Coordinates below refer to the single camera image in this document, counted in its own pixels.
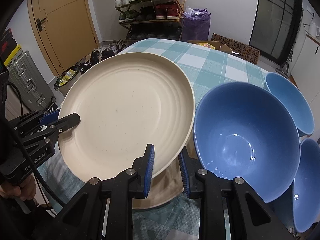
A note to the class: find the person's left forearm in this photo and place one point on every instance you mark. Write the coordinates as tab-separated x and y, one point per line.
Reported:
15	225

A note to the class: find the trash bin with yellow wrappers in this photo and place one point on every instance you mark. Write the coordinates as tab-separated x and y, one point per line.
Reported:
66	77

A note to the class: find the large cream plate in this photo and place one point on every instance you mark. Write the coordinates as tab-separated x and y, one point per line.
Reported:
162	192

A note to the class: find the stick vacuum cleaner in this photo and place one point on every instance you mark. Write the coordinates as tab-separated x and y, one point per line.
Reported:
283	68

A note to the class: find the teal checked tablecloth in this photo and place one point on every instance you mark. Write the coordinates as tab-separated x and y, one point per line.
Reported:
207	65

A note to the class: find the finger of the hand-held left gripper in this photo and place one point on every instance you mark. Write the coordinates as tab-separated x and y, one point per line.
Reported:
67	122
50	116

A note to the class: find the white electric kettle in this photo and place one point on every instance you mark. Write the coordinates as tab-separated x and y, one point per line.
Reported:
313	27

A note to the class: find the dark blue bowl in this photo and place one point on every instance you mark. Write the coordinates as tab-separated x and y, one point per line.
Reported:
307	187
245	135

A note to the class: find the open brown cardboard box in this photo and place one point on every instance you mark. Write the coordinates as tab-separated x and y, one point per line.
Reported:
225	48

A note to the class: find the light blue bowl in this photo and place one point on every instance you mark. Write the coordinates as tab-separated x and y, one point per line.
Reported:
287	97

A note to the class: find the silver suitcase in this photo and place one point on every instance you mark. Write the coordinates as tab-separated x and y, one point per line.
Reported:
27	80

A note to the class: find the shoe rack with shoes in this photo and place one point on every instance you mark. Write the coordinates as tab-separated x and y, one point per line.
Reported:
165	10

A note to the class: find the white kitchen cabinet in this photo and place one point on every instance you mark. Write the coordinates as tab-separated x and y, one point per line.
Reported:
307	60

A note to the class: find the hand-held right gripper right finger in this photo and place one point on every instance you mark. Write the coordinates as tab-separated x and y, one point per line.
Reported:
184	177

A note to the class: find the wooden door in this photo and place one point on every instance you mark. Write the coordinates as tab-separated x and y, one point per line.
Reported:
65	25

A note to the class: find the black framed glass door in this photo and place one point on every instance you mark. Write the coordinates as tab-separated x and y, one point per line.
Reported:
275	17

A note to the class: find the stack of dark boxes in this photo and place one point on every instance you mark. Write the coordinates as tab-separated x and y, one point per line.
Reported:
10	45

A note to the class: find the pile of loose dark shoes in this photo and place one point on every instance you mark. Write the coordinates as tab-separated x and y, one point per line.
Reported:
107	52

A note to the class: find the person's left hand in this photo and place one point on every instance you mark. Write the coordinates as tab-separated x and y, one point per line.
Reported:
22	187

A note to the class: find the wooden shoe rack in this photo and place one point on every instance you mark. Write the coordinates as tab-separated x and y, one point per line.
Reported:
150	21

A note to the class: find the purple plastic bag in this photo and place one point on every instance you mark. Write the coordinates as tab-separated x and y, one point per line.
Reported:
196	28

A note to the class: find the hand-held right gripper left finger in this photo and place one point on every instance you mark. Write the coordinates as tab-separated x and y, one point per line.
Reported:
149	172

